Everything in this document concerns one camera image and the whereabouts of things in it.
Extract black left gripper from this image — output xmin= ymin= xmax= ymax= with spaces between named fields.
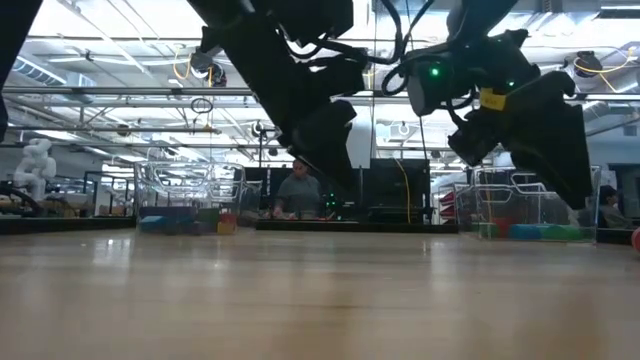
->
xmin=287 ymin=99 xmax=359 ymax=194

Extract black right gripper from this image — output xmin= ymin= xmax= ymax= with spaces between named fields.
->
xmin=499 ymin=69 xmax=595 ymax=211

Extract green cylinder block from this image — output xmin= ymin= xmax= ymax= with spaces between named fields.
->
xmin=540 ymin=224 xmax=585 ymax=242

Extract blue rounded block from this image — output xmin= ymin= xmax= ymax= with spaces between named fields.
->
xmin=507 ymin=224 xmax=545 ymax=242

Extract red rectangular block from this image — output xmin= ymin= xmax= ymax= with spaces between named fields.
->
xmin=493 ymin=217 xmax=517 ymax=239

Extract teal long block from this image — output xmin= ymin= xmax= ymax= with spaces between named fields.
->
xmin=197 ymin=207 xmax=221 ymax=227

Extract dark blue long block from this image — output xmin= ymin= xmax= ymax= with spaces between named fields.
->
xmin=138 ymin=206 xmax=199 ymax=222

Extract white column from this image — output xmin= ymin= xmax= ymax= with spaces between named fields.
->
xmin=347 ymin=105 xmax=377 ymax=169

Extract person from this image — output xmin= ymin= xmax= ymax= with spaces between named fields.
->
xmin=597 ymin=184 xmax=632 ymax=230
xmin=272 ymin=158 xmax=324 ymax=220

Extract black panel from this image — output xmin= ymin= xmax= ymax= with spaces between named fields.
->
xmin=362 ymin=158 xmax=432 ymax=225

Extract clear plastic bin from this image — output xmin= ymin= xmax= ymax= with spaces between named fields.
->
xmin=132 ymin=160 xmax=247 ymax=236
xmin=453 ymin=165 xmax=603 ymax=245

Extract yellow tape band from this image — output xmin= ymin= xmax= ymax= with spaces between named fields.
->
xmin=478 ymin=87 xmax=508 ymax=112

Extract red stacked bins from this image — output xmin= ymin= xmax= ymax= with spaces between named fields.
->
xmin=441 ymin=192 xmax=457 ymax=225

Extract white robot figure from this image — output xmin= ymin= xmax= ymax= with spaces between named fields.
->
xmin=13 ymin=138 xmax=58 ymax=202

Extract silver ventilation duct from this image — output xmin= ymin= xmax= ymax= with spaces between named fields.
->
xmin=584 ymin=99 xmax=640 ymax=139

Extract black partition wall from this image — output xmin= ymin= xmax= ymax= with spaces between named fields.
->
xmin=243 ymin=167 xmax=364 ymax=221

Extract black overhead rig frame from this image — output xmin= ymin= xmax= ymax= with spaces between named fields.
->
xmin=258 ymin=127 xmax=291 ymax=169

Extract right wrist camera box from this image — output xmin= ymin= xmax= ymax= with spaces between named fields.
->
xmin=447 ymin=110 xmax=504 ymax=167

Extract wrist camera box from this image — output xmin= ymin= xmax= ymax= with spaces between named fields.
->
xmin=447 ymin=110 xmax=504 ymax=167
xmin=319 ymin=54 xmax=367 ymax=99

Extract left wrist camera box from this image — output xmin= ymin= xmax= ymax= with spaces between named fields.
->
xmin=319 ymin=54 xmax=367 ymax=99

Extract black ceiling cable reel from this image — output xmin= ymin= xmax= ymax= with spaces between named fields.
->
xmin=573 ymin=50 xmax=605 ymax=79
xmin=189 ymin=45 xmax=228 ymax=88

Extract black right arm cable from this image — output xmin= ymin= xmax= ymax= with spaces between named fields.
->
xmin=380 ymin=62 xmax=476 ymax=126

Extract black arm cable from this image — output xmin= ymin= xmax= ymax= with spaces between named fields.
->
xmin=287 ymin=0 xmax=436 ymax=66
xmin=380 ymin=62 xmax=476 ymax=126

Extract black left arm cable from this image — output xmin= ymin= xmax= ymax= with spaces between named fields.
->
xmin=287 ymin=0 xmax=436 ymax=66

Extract long ceiling light rail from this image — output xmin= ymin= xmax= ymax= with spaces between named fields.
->
xmin=0 ymin=85 xmax=640 ymax=102

